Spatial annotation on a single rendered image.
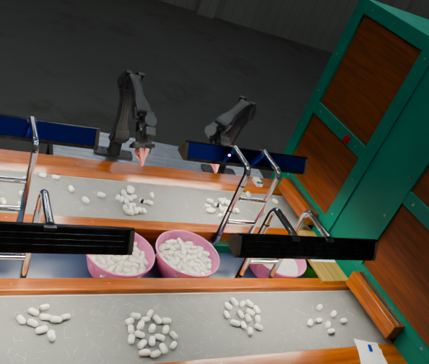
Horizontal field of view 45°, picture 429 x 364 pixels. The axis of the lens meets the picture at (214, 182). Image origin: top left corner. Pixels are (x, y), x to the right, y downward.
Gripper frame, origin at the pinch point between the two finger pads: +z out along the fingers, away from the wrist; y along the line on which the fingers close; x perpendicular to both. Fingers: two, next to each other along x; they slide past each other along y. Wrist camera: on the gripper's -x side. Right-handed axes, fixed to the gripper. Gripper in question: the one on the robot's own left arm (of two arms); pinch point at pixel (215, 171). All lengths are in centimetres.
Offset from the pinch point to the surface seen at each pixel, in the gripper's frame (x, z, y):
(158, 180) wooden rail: 9.1, 4.8, -26.0
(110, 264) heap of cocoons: -26, 48, -60
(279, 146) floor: 191, -93, 183
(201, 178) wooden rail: 11.1, 0.9, -1.8
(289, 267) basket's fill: -24, 48, 22
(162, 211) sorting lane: -3.8, 22.2, -29.9
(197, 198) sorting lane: 4.0, 13.1, -8.2
